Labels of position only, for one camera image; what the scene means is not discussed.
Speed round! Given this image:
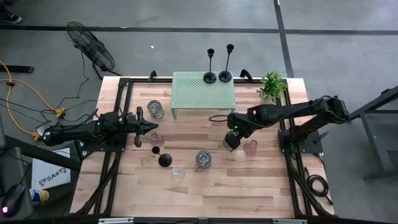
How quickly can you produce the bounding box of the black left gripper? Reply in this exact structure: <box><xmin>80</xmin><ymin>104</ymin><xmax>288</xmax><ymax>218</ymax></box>
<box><xmin>126</xmin><ymin>106</ymin><xmax>159</xmax><ymax>149</ymax></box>

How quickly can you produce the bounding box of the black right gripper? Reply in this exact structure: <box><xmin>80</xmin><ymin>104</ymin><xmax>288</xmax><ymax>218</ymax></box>
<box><xmin>228</xmin><ymin>111</ymin><xmax>259</xmax><ymax>151</ymax></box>

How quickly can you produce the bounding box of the pink ribbed glass candle holder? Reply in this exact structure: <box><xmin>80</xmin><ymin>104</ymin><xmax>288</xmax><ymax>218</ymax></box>
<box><xmin>243</xmin><ymin>139</ymin><xmax>259</xmax><ymax>156</ymax></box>
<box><xmin>150</xmin><ymin>133</ymin><xmax>165</xmax><ymax>147</ymax></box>

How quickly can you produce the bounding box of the glass jar table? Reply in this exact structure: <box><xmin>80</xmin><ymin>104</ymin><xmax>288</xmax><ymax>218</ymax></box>
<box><xmin>195</xmin><ymin>150</ymin><xmax>213</xmax><ymax>172</ymax></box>

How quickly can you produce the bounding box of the black metal candlestick holder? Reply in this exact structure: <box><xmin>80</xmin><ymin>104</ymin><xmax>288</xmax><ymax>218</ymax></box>
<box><xmin>203</xmin><ymin>48</ymin><xmax>218</xmax><ymax>84</ymax></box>
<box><xmin>151</xmin><ymin>146</ymin><xmax>173</xmax><ymax>168</ymax></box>
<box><xmin>218</xmin><ymin>43</ymin><xmax>235</xmax><ymax>83</ymax></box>

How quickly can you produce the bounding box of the clear ribbed glass candle holder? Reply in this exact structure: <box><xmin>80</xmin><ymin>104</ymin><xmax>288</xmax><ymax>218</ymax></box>
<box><xmin>170</xmin><ymin>166</ymin><xmax>187</xmax><ymax>182</ymax></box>

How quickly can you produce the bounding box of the green perforated metal shelf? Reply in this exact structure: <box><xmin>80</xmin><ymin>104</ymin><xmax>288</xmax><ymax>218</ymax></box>
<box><xmin>170</xmin><ymin>71</ymin><xmax>236</xmax><ymax>119</ymax></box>

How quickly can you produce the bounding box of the green artificial potted plant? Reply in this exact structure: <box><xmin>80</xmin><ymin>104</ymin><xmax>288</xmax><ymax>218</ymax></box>
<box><xmin>256</xmin><ymin>71</ymin><xmax>289</xmax><ymax>105</ymax></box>

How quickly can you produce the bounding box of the black floor fan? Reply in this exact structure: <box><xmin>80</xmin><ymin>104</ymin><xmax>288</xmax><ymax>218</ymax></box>
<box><xmin>64</xmin><ymin>21</ymin><xmax>123</xmax><ymax>80</ymax></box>

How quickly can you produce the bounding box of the black side desk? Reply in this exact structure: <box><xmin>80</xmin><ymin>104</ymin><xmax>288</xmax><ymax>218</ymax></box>
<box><xmin>0</xmin><ymin>114</ymin><xmax>82</xmax><ymax>218</ymax></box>

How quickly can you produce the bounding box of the white cardboard box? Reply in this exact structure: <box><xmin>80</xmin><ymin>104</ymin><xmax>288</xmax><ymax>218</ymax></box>
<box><xmin>30</xmin><ymin>147</ymin><xmax>72</xmax><ymax>190</ymax></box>

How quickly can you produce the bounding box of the yellow and blue object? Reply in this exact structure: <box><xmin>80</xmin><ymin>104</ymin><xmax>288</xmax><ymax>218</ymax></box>
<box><xmin>29</xmin><ymin>188</ymin><xmax>50</xmax><ymax>205</ymax></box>

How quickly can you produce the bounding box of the black metal stand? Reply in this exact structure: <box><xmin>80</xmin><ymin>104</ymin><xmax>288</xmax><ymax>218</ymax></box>
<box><xmin>343</xmin><ymin>85</ymin><xmax>398</xmax><ymax>181</ymax></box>

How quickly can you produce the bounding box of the black floor bar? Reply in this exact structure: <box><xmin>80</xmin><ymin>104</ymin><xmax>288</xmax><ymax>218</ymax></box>
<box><xmin>0</xmin><ymin>64</ymin><xmax>35</xmax><ymax>74</ymax></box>

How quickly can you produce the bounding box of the black computer mouse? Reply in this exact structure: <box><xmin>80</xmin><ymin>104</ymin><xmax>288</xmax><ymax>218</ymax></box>
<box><xmin>1</xmin><ymin>184</ymin><xmax>26</xmax><ymax>218</ymax></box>

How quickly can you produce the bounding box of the person's shoe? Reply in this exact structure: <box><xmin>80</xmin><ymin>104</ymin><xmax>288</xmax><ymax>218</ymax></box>
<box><xmin>0</xmin><ymin>7</ymin><xmax>22</xmax><ymax>24</ymax></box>

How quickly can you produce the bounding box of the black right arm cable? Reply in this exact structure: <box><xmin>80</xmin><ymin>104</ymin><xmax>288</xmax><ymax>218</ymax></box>
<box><xmin>208</xmin><ymin>114</ymin><xmax>231</xmax><ymax>123</ymax></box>

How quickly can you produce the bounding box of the black aluminium table frame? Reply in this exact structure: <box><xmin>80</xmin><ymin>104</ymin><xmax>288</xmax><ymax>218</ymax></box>
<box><xmin>70</xmin><ymin>76</ymin><xmax>335</xmax><ymax>224</ymax></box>

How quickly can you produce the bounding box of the black fan cable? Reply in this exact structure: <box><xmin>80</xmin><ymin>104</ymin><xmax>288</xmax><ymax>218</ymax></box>
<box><xmin>55</xmin><ymin>51</ymin><xmax>91</xmax><ymax>108</ymax></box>

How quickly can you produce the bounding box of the yellow extension cable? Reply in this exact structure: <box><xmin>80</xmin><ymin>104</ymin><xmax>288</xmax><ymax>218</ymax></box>
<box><xmin>0</xmin><ymin>60</ymin><xmax>68</xmax><ymax>141</ymax></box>

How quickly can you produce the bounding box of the silver metal bracket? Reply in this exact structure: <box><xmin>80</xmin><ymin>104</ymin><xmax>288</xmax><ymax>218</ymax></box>
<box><xmin>272</xmin><ymin>218</ymin><xmax>307</xmax><ymax>224</ymax></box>
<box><xmin>98</xmin><ymin>217</ymin><xmax>134</xmax><ymax>224</ymax></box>

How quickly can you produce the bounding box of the coiled black cable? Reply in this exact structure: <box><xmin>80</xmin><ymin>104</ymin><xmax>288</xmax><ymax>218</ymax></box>
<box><xmin>304</xmin><ymin>167</ymin><xmax>333</xmax><ymax>206</ymax></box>

